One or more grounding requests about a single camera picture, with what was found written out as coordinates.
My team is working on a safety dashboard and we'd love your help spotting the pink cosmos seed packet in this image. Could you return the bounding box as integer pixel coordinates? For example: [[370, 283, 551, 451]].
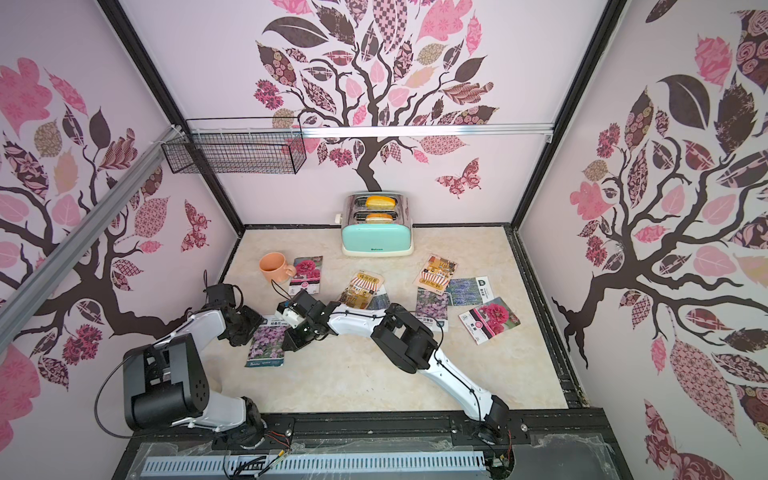
[[414, 288, 450, 332]]

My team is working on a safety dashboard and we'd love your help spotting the sunflower shop seed packet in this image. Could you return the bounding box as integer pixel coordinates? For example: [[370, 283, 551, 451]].
[[413, 254, 458, 295]]

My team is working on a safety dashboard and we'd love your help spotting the lavender seed packet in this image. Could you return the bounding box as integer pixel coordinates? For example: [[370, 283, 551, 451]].
[[446, 276, 496, 307], [367, 285, 391, 310]]

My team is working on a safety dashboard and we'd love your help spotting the pink hollyhock seed packet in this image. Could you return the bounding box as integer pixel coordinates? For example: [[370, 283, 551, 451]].
[[459, 297, 520, 345]]

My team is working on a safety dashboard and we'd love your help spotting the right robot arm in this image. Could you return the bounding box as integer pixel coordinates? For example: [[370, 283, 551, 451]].
[[275, 291, 510, 444]]

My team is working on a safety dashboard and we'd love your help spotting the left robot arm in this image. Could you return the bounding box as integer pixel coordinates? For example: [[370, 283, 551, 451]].
[[121, 283, 266, 448]]

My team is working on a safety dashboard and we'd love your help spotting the orange mug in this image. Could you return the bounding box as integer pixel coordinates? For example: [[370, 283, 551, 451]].
[[259, 252, 296, 283]]

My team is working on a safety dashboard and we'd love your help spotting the mint green toaster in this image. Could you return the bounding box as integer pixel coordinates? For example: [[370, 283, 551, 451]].
[[337, 192, 414, 257]]

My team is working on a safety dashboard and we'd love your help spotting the toast slice front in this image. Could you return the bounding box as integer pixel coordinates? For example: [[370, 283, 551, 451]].
[[365, 212, 394, 223]]

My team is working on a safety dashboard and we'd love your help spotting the toast slice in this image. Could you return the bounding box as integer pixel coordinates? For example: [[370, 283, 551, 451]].
[[365, 195, 397, 211], [365, 212, 394, 223]]

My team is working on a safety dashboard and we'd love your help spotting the toast slice rear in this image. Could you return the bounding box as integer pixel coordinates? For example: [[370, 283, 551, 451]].
[[365, 195, 397, 211]]

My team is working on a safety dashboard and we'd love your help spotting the white cable duct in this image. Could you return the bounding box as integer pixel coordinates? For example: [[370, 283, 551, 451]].
[[135, 451, 486, 479]]

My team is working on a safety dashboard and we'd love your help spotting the black wire basket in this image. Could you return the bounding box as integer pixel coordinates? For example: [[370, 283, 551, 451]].
[[162, 113, 309, 175]]

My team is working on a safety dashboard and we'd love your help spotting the aluminium rail left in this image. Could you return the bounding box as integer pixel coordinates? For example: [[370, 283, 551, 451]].
[[1, 125, 182, 349]]

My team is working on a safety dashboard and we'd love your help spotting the aluminium rail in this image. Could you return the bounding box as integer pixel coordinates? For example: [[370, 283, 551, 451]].
[[1, 125, 182, 349], [302, 123, 554, 138]]

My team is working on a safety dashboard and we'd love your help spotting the black base frame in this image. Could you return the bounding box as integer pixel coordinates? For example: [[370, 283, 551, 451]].
[[112, 408, 632, 479]]

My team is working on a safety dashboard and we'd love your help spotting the aluminium rail back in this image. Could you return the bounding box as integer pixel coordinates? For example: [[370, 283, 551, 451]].
[[302, 123, 554, 138]]

